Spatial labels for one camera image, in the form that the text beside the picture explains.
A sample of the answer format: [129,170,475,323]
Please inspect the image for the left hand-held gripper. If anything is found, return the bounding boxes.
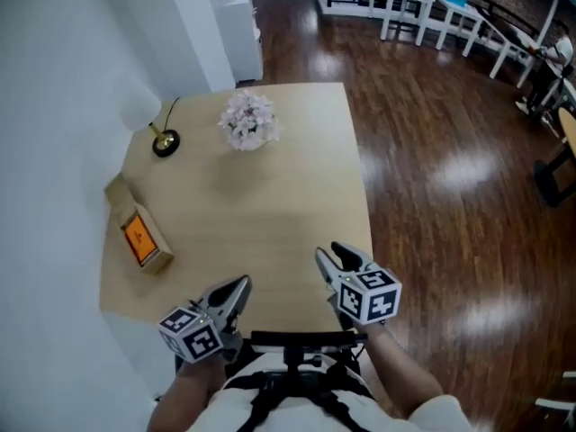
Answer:
[157,274,254,365]

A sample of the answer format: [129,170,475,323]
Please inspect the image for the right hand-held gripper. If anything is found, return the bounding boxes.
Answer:
[313,239,403,332]

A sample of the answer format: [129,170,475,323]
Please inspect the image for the orange box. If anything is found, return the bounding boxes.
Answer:
[123,213,159,267]

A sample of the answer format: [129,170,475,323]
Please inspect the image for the wooden box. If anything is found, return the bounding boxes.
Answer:
[103,173,176,276]

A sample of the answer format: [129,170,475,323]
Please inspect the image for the person's left forearm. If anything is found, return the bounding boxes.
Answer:
[147,353,229,432]

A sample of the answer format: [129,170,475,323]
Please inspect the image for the person's right forearm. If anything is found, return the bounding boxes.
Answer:
[355,321,446,420]

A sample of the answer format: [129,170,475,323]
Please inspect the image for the black chest-mounted device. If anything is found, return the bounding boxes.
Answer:
[249,329,368,355]

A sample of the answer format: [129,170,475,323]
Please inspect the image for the black chest harness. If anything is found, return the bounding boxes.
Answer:
[220,366,374,432]

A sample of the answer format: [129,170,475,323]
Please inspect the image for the person's white shirt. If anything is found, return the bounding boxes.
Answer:
[186,351,473,432]

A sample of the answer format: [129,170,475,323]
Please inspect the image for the pink flowers in white vase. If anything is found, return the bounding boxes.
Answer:
[218,88,284,152]

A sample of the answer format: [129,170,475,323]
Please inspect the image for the white shade brass table lamp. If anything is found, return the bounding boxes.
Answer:
[117,76,182,158]

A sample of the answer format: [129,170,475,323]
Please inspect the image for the white cabinet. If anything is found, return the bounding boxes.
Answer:
[211,0,265,84]

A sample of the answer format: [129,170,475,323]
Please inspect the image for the round wooden table black base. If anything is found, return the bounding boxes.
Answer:
[533,105,576,209]

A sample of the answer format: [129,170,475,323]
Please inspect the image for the black lamp cable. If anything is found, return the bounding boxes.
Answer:
[164,96,181,131]

